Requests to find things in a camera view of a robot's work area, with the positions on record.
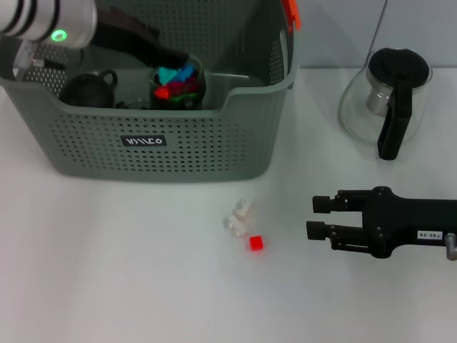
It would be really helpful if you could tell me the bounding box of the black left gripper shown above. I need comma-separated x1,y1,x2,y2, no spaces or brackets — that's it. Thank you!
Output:
89,7,191,69

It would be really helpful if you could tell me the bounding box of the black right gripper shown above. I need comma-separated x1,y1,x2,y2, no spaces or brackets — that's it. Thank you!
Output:
306,185,457,259

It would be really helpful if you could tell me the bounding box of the blue square plate brick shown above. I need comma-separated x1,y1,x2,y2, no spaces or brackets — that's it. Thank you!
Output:
176,63,197,81

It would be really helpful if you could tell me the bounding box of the teal square plate brick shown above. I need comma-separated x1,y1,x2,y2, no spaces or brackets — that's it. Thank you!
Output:
158,66,184,86

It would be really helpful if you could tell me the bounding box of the dark red long brick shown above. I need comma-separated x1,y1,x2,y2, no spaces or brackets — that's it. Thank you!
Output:
171,80,201,96

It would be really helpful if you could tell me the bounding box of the bright red sloped brick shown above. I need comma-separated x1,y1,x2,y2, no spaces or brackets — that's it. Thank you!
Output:
153,84,172,101

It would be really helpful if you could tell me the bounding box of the glass teacup black holder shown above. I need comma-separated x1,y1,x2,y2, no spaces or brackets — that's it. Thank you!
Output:
114,101,150,111
148,53,207,111

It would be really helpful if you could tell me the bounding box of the white toy brick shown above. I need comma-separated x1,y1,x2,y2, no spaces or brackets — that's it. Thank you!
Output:
233,198,255,219
224,215,248,239

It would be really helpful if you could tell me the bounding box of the grey perforated storage bin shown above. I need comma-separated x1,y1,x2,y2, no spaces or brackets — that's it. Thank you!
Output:
0,0,301,185

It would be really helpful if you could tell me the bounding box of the dark brown clay teapot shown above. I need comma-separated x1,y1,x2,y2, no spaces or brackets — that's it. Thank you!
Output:
59,69,119,109

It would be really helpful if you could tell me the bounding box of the glass pitcher black lid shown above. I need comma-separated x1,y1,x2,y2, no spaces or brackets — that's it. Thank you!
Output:
338,46,433,161

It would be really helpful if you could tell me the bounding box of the thin grey cable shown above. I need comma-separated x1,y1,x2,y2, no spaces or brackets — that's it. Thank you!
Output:
366,0,390,64

